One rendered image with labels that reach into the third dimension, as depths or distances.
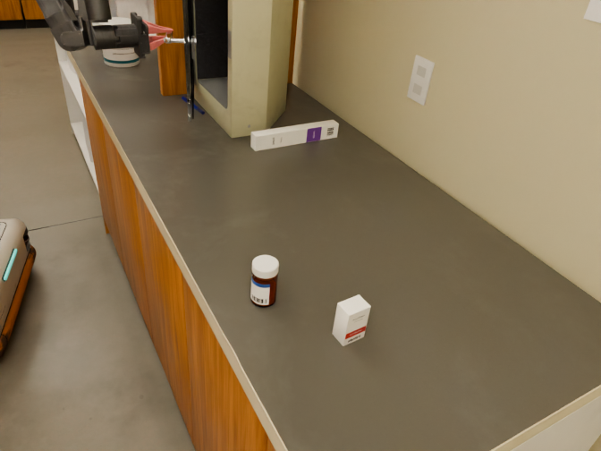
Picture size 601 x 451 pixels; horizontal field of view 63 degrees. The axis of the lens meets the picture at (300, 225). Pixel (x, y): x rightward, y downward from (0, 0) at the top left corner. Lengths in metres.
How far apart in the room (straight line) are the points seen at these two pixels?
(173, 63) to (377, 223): 0.92
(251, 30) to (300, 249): 0.62
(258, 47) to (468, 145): 0.60
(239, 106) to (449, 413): 0.97
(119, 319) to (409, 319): 1.54
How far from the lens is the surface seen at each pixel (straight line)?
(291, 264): 0.98
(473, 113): 1.28
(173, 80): 1.75
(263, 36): 1.40
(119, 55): 2.02
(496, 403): 0.85
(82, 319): 2.27
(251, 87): 1.43
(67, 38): 1.40
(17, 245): 2.33
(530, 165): 1.19
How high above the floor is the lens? 1.57
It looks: 35 degrees down
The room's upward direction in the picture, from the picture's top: 6 degrees clockwise
